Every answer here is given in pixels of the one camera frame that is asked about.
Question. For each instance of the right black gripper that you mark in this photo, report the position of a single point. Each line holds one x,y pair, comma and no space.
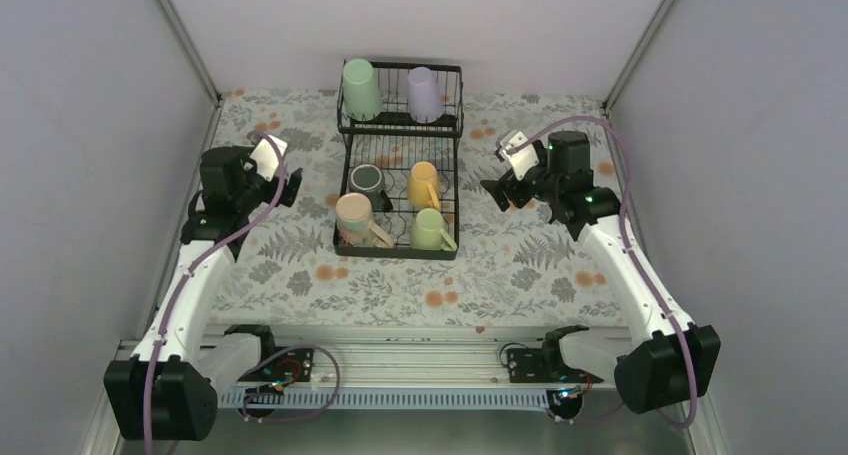
496,188

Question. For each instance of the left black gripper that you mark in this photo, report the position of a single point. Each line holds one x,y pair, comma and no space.
288,197

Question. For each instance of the beige floral ceramic mug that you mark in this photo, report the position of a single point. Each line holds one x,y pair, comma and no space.
357,225

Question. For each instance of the yellow ceramic mug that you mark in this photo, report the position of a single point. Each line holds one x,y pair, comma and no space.
423,189

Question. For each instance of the dark green ceramic mug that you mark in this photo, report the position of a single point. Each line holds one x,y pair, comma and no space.
369,180

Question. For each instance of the light green ceramic mug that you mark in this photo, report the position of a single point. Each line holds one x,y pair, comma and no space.
429,232

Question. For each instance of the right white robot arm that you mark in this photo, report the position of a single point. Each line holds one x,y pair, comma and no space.
671,358

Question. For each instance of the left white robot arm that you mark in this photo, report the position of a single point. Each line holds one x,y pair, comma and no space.
168,389

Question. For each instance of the floral patterned table mat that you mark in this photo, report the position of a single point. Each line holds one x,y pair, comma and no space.
513,268

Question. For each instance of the lavender plastic tumbler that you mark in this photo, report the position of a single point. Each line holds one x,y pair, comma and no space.
425,105

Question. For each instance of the mint green plastic tumbler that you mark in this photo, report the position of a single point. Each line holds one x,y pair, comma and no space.
360,89

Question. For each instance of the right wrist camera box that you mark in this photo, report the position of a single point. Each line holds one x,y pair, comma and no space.
518,151

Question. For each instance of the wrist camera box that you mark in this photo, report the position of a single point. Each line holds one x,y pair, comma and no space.
268,154
518,151

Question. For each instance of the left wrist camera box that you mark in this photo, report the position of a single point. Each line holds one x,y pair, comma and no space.
268,154

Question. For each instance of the black wire dish rack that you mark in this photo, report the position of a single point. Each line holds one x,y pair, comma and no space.
394,142

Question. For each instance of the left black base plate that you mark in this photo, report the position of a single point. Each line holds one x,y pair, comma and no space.
294,365

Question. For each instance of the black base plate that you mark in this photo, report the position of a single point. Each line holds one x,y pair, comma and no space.
294,365
527,365

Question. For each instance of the aluminium mounting rail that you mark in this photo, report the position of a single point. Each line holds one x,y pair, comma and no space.
409,357

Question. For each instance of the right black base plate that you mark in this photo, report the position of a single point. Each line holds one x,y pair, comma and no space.
527,365

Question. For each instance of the white slotted cable duct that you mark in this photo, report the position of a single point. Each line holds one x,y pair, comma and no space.
405,399

